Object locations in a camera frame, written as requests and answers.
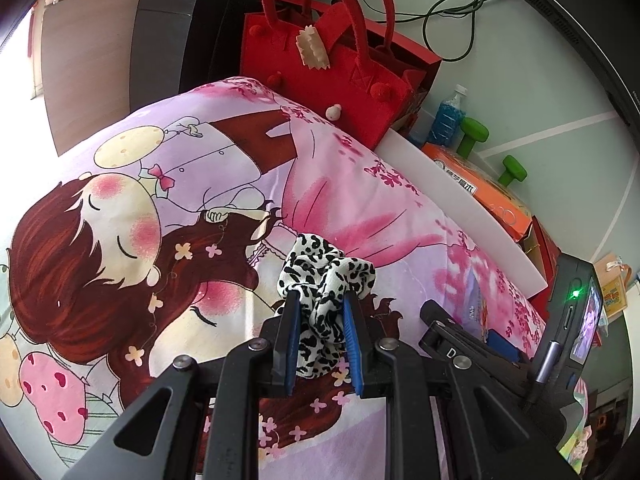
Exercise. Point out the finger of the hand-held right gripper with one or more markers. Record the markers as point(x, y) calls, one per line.
point(502, 346)
point(440, 335)

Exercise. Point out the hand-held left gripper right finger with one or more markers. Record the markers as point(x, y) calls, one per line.
point(355, 350)

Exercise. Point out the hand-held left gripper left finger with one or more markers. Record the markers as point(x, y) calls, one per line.
point(292, 350)

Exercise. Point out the black white leopard scrunchie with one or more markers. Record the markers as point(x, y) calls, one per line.
point(320, 270)

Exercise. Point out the colourful plastic packet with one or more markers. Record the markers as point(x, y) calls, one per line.
point(482, 300)

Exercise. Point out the orange cardboard box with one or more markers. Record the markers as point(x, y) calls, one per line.
point(480, 190)

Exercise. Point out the green dumbbell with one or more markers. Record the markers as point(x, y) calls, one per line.
point(475, 132)
point(512, 169)

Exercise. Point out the blue plastic bottle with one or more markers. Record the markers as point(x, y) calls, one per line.
point(447, 115)

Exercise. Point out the red felt handbag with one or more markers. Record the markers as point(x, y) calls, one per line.
point(320, 65)

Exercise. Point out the brown wooden cabinet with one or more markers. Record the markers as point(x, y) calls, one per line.
point(90, 60)

